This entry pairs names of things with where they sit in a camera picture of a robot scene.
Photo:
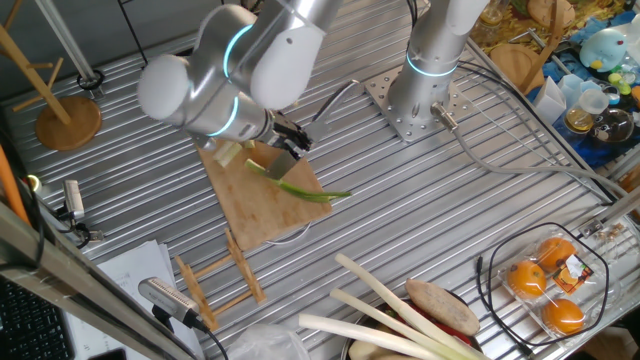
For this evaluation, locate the pale potato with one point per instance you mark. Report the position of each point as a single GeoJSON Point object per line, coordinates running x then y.
{"type": "Point", "coordinates": [367, 352]}

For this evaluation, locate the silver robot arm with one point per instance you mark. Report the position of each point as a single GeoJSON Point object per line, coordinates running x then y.
{"type": "Point", "coordinates": [430, 45]}

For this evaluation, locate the glass flask with yellow liquid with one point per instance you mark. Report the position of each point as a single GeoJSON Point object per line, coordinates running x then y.
{"type": "Point", "coordinates": [582, 117]}

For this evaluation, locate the black stand with thin rod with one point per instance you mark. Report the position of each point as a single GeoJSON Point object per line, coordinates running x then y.
{"type": "Point", "coordinates": [131, 26]}

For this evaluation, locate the white paper sheets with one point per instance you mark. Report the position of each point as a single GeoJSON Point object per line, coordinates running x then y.
{"type": "Point", "coordinates": [135, 260]}

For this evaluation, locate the clear plastic bag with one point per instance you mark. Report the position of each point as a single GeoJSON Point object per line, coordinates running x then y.
{"type": "Point", "coordinates": [265, 345]}

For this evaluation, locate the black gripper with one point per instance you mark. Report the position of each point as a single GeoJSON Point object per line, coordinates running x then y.
{"type": "Point", "coordinates": [289, 134]}

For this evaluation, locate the steel cleaver knife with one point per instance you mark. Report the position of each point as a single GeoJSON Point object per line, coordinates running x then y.
{"type": "Point", "coordinates": [282, 167]}

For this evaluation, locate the black keyboard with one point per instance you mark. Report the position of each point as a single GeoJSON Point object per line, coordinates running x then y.
{"type": "Point", "coordinates": [30, 325]}

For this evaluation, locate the orange fruit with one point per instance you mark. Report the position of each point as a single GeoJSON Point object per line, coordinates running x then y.
{"type": "Point", "coordinates": [556, 252]}
{"type": "Point", "coordinates": [526, 279]}
{"type": "Point", "coordinates": [562, 316]}

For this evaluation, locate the red vegetable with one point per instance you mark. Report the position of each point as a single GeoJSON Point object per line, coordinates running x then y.
{"type": "Point", "coordinates": [434, 324]}

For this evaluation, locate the orange pole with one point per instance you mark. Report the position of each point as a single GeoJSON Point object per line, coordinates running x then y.
{"type": "Point", "coordinates": [10, 185]}

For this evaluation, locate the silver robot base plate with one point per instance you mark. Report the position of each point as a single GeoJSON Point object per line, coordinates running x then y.
{"type": "Point", "coordinates": [385, 95]}

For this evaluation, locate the small green toy pieces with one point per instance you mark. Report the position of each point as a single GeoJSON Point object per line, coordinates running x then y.
{"type": "Point", "coordinates": [620, 82]}

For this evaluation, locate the light blue plush toy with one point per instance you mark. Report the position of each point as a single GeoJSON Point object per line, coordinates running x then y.
{"type": "Point", "coordinates": [602, 50]}

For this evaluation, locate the small silver camera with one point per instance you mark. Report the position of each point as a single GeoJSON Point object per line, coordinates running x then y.
{"type": "Point", "coordinates": [74, 197]}

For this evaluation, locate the green scallion stalk piece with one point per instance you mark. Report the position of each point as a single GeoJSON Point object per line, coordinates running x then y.
{"type": "Point", "coordinates": [249, 144]}

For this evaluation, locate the pale green scallion piece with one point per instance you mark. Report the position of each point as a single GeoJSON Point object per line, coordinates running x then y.
{"type": "Point", "coordinates": [230, 159]}

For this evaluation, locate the long scallion with green top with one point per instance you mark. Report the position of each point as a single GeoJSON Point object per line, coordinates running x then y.
{"type": "Point", "coordinates": [315, 196]}

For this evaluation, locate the metal camera mount clamp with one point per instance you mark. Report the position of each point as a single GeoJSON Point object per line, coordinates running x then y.
{"type": "Point", "coordinates": [82, 232]}

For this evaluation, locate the clear plastic fruit tray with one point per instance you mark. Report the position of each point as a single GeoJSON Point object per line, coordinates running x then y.
{"type": "Point", "coordinates": [607, 300]}

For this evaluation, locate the wooden knife rack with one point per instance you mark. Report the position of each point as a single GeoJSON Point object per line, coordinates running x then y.
{"type": "Point", "coordinates": [245, 270]}

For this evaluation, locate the clear glass bottle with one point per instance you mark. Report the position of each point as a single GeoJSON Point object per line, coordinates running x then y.
{"type": "Point", "coordinates": [487, 20]}

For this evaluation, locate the blue cloth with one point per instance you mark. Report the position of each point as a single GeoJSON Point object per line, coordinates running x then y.
{"type": "Point", "coordinates": [595, 150]}

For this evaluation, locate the orange label sticker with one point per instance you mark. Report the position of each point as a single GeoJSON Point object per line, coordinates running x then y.
{"type": "Point", "coordinates": [572, 274]}

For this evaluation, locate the aluminium profile bracket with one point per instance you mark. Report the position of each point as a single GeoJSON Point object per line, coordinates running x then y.
{"type": "Point", "coordinates": [615, 210]}

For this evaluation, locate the wooden cutting board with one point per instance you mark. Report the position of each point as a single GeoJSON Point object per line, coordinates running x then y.
{"type": "Point", "coordinates": [260, 215]}

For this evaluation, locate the round woven wooden item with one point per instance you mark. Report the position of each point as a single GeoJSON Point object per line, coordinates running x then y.
{"type": "Point", "coordinates": [547, 10]}

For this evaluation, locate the metal bowl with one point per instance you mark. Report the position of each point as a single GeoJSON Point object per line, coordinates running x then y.
{"type": "Point", "coordinates": [345, 350]}

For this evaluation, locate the brown sweet potato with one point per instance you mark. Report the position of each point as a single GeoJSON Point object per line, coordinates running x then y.
{"type": "Point", "coordinates": [442, 307]}

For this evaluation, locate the wooden mug tree stand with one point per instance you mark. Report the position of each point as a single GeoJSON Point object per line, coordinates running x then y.
{"type": "Point", "coordinates": [515, 65]}
{"type": "Point", "coordinates": [67, 122]}

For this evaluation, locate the white paper box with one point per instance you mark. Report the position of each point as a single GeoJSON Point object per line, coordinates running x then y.
{"type": "Point", "coordinates": [547, 102]}

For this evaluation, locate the aluminium frame beam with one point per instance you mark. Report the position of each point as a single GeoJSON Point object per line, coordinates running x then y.
{"type": "Point", "coordinates": [75, 280]}

